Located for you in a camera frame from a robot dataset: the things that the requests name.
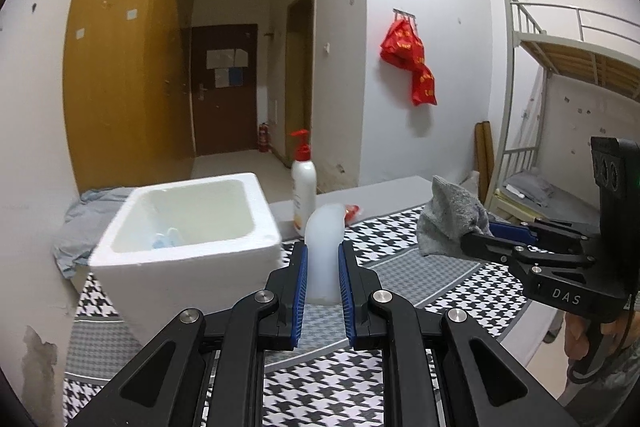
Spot person's right forearm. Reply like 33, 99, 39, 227
562, 349, 640, 427

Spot grey clothing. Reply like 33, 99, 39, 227
507, 172, 556, 208

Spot wooden boards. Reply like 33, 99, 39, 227
474, 121, 495, 202

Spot white cloth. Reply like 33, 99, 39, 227
305, 203, 347, 306

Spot white pump lotion bottle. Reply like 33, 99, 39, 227
290, 129, 318, 238

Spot metal bunk bed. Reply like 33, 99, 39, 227
487, 0, 640, 228

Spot red printed plastic bag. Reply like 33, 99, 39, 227
411, 66, 438, 106
380, 18, 426, 70

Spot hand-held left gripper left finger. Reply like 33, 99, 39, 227
75, 242, 308, 427

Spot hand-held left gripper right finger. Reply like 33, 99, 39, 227
338, 242, 581, 427

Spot dark brown door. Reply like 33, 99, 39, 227
192, 24, 259, 156

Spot houndstooth table runner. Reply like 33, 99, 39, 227
62, 206, 532, 427

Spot light blue cloth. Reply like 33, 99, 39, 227
52, 187, 139, 281

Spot wooden side door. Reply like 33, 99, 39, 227
286, 0, 317, 168

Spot white foam box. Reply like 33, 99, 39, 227
89, 173, 284, 349

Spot person's right hand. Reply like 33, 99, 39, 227
564, 314, 594, 374

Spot wide white paper notice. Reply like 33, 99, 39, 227
206, 50, 235, 70

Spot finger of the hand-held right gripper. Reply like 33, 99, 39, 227
460, 231, 597, 270
487, 218, 592, 254

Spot grey sock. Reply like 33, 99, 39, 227
417, 175, 494, 258

